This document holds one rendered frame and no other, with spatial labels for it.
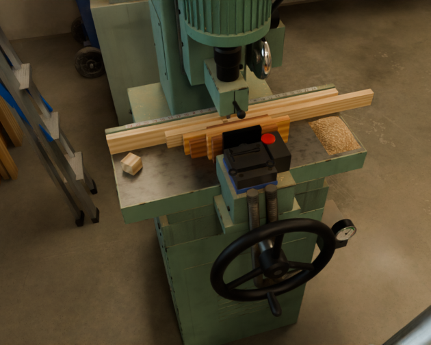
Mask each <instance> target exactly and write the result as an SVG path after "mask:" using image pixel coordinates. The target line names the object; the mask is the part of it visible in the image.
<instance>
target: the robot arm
mask: <svg viewBox="0 0 431 345"><path fill-rule="evenodd" d="M382 345H431V305H430V306H429V307H428V308H426V309H425V310H424V311H422V312H421V313H420V314H419V315H418V316H417V317H415V318H414V319H413V320H411V321H410V322H409V323H408V324H407V325H406V326H404V327H403V328H402V329H400V330H399V331H398V332H397V333H396V334H395V335H393V336H392V337H391V338H389V339H388V340H387V341H386V342H385V343H384V344H382Z"/></svg>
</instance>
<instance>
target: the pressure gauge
mask: <svg viewBox="0 0 431 345"><path fill-rule="evenodd" d="M331 229H332V231H333V233H334V235H335V238H336V240H337V241H344V240H347V239H349V238H351V237H352V236H353V235H354V234H355V233H356V230H357V229H356V227H355V226H354V224H353V222H352V221H351V220H350V219H343V220H340V221H338V222H336V223H335V224H334V225H333V226H332V228H331ZM345 233H348V234H347V235H346V234H345Z"/></svg>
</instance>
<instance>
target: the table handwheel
mask: <svg viewBox="0 0 431 345"><path fill-rule="evenodd" d="M292 232H309V233H314V234H317V235H318V236H320V237H321V238H322V240H323V247H322V249H321V251H320V253H319V255H318V256H317V257H316V259H315V260H314V261H313V262H312V263H302V262H296V261H288V260H287V258H286V256H285V253H284V251H283V249H282V248H281V246H282V242H283V238H284V234H285V233H292ZM274 236H276V237H275V242H273V240H272V237H274ZM255 244H258V247H259V250H260V252H261V254H260V256H259V258H258V261H259V264H260V266H259V267H257V268H255V269H254V270H251V271H250V272H248V273H246V274H245V275H243V276H241V277H239V278H237V279H235V280H234V281H231V282H230V283H227V284H225V282H224V280H223V275H224V271H225V270H226V268H227V266H228V265H229V264H230V263H231V262H232V261H233V260H234V259H235V258H236V257H237V256H238V255H239V254H241V253H242V252H244V251H245V250H246V249H248V248H250V247H251V246H253V245H255ZM335 248H336V238H335V235H334V233H333V231H332V229H331V228H330V227H329V226H328V225H326V224H324V223H323V222H320V221H318V220H314V219H310V218H288V219H284V220H277V221H274V222H270V223H267V224H265V225H262V226H260V227H257V228H255V229H253V230H251V231H249V232H247V233H245V234H243V235H242V236H240V237H239V238H237V239H236V240H234V241H233V242H232V243H230V244H229V245H228V246H227V247H226V248H225V249H224V250H223V251H222V252H221V253H220V254H219V255H218V257H217V259H216V260H215V261H214V263H213V266H212V268H211V272H210V282H211V286H212V288H213V289H214V290H215V292H216V293H217V294H219V295H220V296H221V297H223V298H226V299H229V300H231V301H239V302H251V301H261V300H265V299H267V293H268V292H273V293H274V295H275V296H280V295H281V294H285V293H287V292H290V291H292V290H294V289H296V288H298V287H300V286H301V285H303V284H305V283H306V282H307V281H309V280H311V279H312V278H313V277H314V276H316V275H317V274H318V273H319V272H321V271H322V270H323V269H324V267H325V266H326V265H327V264H328V262H329V261H330V260H331V258H332V256H333V254H334V252H335ZM290 268H292V269H301V270H302V271H301V272H299V273H298V274H296V275H294V276H292V277H290V278H288V279H286V280H284V281H281V282H280V283H277V284H274V285H270V286H267V287H262V288H258V289H252V290H241V289H236V287H238V286H239V285H241V284H243V283H245V282H247V281H249V280H251V279H253V278H255V277H257V276H259V275H260V274H264V276H265V277H267V278H269V279H277V278H279V277H282V276H283V275H285V274H286V273H287V272H288V270H289V269H290Z"/></svg>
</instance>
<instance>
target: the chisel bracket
mask: <svg viewBox="0 0 431 345"><path fill-rule="evenodd" d="M203 62H204V75H205V85H206V87H207V89H208V91H209V94H210V95H211V98H212V100H213V102H214V105H215V107H216V109H217V111H218V114H219V115H220V116H227V115H231V114H236V113H237V110H236V109H235V107H234V105H233V101H236V102H237V104H238V105H239V107H240V108H241V110H243V111H245V112H247V111H248V97H249V87H248V84H247V83H246V81H245V79H244V77H243V76H242V74H241V72H240V71H239V77H238V79H236V80H235V81H231V82H224V81H220V80H219V79H218V78H217V74H216V63H215V61H214V58H210V59H206V60H204V61H203Z"/></svg>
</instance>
